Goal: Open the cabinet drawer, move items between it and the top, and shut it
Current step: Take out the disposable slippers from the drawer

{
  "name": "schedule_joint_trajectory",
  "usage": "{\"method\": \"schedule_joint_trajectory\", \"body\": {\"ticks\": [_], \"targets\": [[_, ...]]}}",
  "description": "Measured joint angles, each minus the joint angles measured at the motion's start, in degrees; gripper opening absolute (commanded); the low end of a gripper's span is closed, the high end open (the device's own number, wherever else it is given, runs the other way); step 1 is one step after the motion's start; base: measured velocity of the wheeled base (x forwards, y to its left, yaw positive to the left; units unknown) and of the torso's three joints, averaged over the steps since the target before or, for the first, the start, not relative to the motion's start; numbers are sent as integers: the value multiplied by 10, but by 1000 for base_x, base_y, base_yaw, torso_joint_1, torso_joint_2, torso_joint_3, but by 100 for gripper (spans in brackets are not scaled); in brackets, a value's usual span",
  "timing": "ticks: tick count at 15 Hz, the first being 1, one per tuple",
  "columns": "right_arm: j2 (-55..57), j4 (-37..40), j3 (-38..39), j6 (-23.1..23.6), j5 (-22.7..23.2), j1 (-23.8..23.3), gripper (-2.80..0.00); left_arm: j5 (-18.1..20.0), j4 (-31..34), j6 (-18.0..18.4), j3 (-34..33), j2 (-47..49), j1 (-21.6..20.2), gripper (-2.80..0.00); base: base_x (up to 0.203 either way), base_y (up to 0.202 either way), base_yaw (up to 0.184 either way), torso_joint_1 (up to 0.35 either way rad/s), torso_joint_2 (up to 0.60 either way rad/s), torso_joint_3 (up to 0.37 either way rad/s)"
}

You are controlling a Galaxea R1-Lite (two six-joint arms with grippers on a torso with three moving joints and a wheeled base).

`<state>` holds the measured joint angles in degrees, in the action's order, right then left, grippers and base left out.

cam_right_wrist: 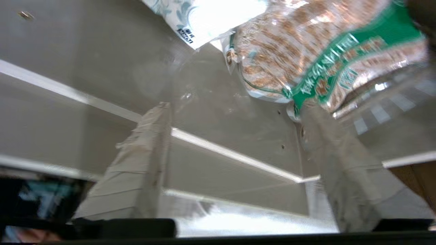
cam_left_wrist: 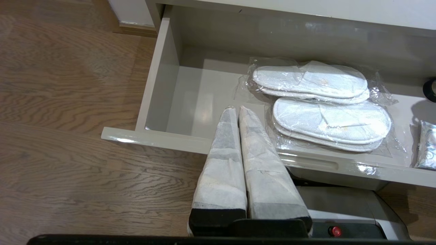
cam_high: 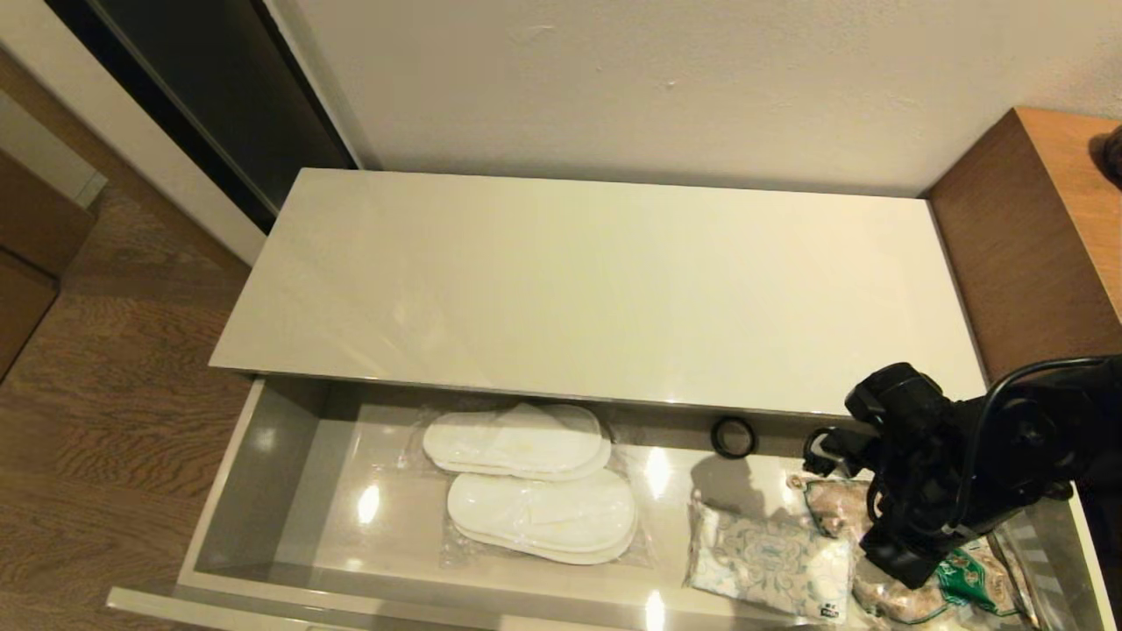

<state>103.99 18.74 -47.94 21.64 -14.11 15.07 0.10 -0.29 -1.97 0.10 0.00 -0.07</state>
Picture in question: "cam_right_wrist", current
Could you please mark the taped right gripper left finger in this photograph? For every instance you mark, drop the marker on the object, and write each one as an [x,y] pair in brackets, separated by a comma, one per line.
[133,177]

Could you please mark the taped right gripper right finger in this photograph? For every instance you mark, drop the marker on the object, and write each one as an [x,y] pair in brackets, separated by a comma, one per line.
[351,183]

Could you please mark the beige glossy drawer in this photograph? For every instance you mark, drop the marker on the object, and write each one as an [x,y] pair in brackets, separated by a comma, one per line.
[238,112]

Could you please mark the white blue-floral tissue pack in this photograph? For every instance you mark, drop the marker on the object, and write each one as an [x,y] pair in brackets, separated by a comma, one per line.
[211,17]

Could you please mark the green brown snack bag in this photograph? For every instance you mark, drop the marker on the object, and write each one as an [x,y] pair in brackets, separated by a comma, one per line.
[289,44]

